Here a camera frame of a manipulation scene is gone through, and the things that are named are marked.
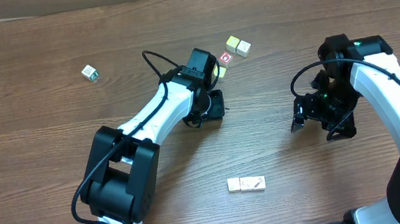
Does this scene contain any yellow crayon wooden block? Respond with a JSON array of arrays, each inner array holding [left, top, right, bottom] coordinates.
[[252, 176, 266, 191]]

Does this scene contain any yellow G wooden block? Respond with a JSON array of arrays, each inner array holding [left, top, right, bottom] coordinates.
[[226, 177, 241, 193]]

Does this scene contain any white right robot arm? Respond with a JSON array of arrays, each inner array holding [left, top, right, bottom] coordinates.
[[290, 34, 400, 224]]

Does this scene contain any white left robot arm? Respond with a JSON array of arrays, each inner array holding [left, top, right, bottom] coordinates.
[[71, 48, 225, 224]]

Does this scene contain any pale yellow wooden block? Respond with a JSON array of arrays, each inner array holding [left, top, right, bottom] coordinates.
[[213, 67, 227, 82]]

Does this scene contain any red top wooden block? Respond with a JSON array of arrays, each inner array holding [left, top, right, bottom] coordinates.
[[219, 51, 233, 68]]

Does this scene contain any yellow top wooden block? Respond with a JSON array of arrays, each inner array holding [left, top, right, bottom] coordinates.
[[226, 36, 240, 53]]

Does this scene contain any plain cream wooden block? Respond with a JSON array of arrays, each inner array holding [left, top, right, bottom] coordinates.
[[236, 40, 251, 58]]

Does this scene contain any green letter wooden block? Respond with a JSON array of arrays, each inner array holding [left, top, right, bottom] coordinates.
[[81, 65, 99, 82]]

